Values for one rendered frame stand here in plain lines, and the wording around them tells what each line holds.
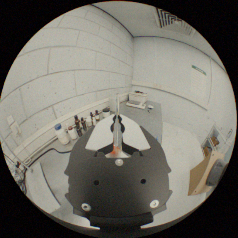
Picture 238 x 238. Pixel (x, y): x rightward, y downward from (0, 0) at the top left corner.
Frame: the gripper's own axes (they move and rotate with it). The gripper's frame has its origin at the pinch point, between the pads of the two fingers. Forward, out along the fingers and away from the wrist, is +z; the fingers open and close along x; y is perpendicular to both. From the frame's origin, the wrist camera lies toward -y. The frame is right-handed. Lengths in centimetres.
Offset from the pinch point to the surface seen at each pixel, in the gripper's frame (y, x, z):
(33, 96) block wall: -9, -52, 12
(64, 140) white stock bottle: 22.1, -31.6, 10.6
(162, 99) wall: 16, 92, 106
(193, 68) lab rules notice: -70, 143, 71
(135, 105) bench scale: 22, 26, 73
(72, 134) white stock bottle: 20.9, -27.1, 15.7
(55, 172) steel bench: 25.9, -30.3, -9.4
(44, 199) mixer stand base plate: 25, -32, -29
